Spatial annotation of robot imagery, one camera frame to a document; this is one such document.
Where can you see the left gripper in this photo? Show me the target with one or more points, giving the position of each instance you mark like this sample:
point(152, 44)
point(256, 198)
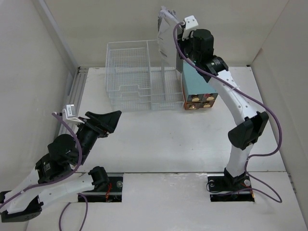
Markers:
point(110, 121)

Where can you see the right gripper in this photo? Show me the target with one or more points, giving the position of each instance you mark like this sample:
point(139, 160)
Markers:
point(182, 43)

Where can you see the grey Canon setup guide booklet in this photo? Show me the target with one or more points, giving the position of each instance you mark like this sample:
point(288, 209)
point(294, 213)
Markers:
point(179, 60)

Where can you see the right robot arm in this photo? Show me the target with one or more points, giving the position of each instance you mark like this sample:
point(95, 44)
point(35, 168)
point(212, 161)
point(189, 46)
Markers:
point(154, 133)

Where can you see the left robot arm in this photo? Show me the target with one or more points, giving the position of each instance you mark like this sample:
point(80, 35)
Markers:
point(50, 180)

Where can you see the teal and orange drawer box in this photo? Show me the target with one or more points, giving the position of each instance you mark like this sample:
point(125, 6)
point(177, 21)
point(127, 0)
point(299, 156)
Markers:
point(197, 92)

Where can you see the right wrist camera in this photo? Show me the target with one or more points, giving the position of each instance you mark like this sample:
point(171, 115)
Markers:
point(190, 25)

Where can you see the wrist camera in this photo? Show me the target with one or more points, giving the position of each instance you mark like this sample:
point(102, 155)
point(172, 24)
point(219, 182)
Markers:
point(190, 25)
point(68, 115)

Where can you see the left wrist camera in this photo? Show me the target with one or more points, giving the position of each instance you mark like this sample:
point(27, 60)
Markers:
point(68, 115)

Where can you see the aluminium rail left side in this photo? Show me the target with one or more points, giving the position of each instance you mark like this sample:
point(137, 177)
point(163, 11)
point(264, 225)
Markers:
point(76, 88)

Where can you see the white wire mesh organizer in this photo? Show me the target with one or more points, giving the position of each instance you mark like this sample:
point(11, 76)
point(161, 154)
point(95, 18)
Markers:
point(137, 78)

